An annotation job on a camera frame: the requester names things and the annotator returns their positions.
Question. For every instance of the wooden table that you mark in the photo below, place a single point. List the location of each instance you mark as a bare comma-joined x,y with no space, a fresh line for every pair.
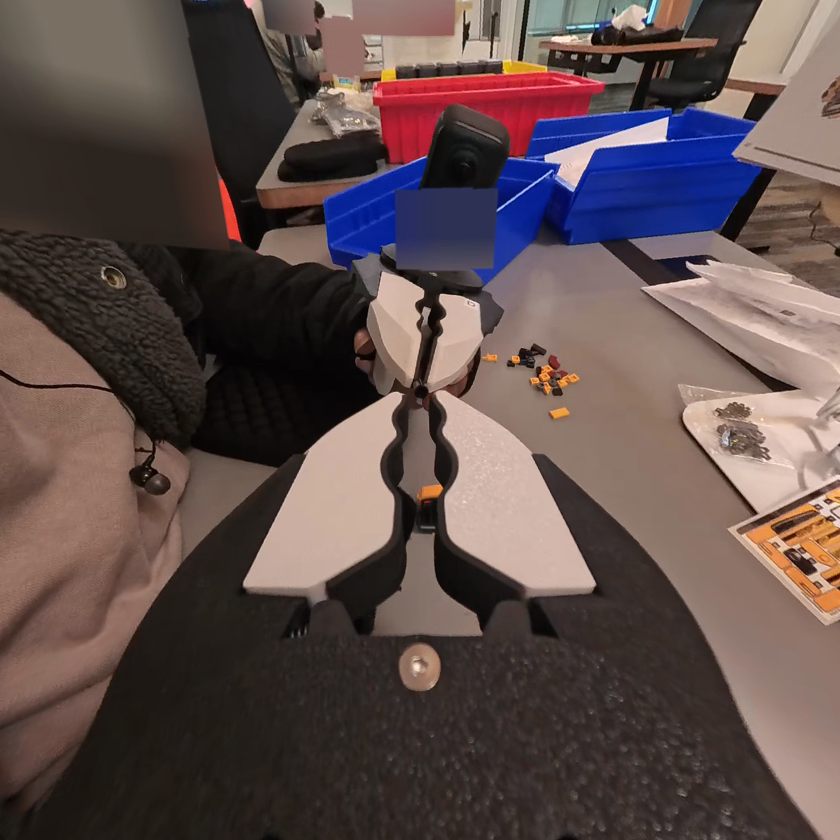
623,46

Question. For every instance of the clear bag of black parts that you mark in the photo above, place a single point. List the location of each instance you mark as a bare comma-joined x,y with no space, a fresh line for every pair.
741,430

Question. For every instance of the row of black boxes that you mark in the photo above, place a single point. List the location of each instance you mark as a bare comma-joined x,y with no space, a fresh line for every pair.
446,67

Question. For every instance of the plastic bag with grey parts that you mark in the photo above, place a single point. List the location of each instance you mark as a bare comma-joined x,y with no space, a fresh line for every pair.
787,485

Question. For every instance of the yellow plastic bin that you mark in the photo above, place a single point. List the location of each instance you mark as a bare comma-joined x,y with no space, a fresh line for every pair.
525,65

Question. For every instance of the clear bags of metal parts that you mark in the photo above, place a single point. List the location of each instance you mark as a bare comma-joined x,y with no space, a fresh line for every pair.
344,115

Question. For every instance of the blue plastic bin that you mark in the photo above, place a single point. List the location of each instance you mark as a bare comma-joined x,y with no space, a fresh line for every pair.
367,216
656,197

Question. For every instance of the pile of small lego pieces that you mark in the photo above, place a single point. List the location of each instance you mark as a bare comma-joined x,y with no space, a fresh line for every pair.
548,377

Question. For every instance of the person's left hand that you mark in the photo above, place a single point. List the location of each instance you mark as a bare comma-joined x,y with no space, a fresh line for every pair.
364,351

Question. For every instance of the black soft pouch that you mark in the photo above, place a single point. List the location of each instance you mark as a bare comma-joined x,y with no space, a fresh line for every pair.
328,161

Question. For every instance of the red plastic bin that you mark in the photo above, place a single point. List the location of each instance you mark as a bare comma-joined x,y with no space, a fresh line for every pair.
485,118

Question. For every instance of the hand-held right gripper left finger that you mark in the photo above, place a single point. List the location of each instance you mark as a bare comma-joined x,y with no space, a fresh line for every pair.
341,512

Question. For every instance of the grey instruction booklet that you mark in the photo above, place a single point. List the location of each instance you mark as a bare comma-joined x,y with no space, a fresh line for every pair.
794,124

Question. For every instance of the white paper in bin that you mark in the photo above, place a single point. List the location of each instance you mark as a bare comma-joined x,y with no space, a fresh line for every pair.
610,148

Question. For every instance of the white paper bag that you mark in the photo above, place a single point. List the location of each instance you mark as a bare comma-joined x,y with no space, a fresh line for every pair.
754,308

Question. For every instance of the yellow black lego car assembly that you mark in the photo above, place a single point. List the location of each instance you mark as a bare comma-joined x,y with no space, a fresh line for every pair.
429,505

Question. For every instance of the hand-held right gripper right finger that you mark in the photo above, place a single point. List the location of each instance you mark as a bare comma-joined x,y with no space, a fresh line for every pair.
505,512

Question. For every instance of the grey side table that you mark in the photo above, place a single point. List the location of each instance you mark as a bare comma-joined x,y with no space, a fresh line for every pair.
289,187

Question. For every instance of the black mesh office chair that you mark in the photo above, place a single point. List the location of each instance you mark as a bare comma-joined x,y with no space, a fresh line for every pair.
702,52

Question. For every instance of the person's left forearm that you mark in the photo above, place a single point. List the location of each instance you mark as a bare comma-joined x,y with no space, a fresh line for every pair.
275,315

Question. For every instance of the orange sticker sheet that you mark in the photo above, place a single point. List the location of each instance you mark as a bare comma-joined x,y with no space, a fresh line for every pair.
800,551

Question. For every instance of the white crumpled tissue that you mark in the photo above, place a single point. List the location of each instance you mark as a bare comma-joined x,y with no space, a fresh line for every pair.
630,16

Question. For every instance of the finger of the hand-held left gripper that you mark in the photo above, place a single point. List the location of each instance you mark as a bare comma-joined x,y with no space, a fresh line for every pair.
459,334
394,334

